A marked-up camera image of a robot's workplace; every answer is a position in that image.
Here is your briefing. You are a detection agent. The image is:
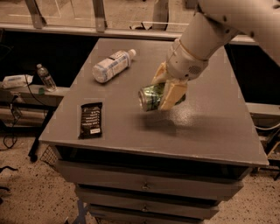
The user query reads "grey drawer cabinet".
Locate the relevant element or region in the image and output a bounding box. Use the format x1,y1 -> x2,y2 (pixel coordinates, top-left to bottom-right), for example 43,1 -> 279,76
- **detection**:
38,38 -> 270,224

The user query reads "grey side bench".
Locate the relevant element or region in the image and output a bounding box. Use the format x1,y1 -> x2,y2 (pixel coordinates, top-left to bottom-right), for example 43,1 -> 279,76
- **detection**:
0,85 -> 69,162

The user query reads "metal window rail frame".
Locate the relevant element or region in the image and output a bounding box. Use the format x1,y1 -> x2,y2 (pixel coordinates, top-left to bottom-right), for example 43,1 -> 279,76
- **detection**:
0,0 -> 257,46

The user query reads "grey drawer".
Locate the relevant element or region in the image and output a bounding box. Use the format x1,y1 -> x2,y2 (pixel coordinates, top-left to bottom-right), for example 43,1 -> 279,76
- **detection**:
75,187 -> 219,220
56,160 -> 243,200
88,204 -> 204,224

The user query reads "black rxbar chocolate wrapper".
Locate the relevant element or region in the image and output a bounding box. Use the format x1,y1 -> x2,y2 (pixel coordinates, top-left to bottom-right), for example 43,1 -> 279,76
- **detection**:
79,102 -> 102,139

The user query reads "white labelled plastic bottle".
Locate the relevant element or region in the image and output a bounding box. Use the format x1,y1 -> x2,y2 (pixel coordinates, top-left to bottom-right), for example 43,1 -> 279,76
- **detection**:
92,49 -> 137,83

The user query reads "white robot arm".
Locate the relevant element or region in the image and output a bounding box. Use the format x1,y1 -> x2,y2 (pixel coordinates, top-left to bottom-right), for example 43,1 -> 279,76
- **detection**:
151,0 -> 280,110

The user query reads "middle grey drawer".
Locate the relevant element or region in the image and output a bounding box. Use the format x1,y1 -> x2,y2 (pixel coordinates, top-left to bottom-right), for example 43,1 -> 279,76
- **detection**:
75,187 -> 219,220

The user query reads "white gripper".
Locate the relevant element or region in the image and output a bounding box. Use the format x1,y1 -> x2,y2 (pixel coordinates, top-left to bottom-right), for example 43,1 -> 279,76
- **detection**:
151,38 -> 208,110

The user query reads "small clear water bottle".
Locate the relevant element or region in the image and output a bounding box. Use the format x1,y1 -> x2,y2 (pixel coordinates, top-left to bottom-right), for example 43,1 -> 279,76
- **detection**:
37,64 -> 57,92

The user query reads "top grey drawer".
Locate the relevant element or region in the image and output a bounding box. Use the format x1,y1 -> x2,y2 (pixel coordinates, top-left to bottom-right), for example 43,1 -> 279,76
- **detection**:
56,160 -> 243,200

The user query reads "bottom grey drawer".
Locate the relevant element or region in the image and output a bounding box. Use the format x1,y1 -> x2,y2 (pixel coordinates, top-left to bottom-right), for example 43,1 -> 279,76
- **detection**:
88,204 -> 204,224

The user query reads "black cable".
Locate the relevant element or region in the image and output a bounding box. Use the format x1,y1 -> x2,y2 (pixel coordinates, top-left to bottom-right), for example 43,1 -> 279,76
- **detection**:
2,74 -> 47,151

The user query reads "green crushed soda can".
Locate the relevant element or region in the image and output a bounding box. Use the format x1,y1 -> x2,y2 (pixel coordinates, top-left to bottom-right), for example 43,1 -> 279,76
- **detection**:
138,83 -> 186,111

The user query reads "white wipes pack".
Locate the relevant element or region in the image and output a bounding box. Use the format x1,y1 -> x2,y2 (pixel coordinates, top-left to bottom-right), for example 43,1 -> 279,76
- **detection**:
2,74 -> 33,89

